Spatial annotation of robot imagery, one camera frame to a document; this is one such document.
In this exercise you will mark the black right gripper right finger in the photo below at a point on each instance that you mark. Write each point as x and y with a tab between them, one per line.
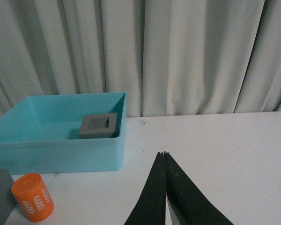
189	204

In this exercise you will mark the orange cylinder with white text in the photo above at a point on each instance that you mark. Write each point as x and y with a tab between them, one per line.
33	196

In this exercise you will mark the gray cube with square hole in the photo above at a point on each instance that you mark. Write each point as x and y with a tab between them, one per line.
99	126

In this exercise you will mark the light blue plastic box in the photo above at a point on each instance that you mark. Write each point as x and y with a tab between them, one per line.
40	134

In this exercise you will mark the white pleated curtain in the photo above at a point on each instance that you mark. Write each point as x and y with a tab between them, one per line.
171	57

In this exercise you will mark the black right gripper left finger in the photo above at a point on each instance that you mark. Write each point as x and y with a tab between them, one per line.
151	205

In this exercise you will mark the gray cube with round hole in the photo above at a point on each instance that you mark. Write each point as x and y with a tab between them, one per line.
7	200

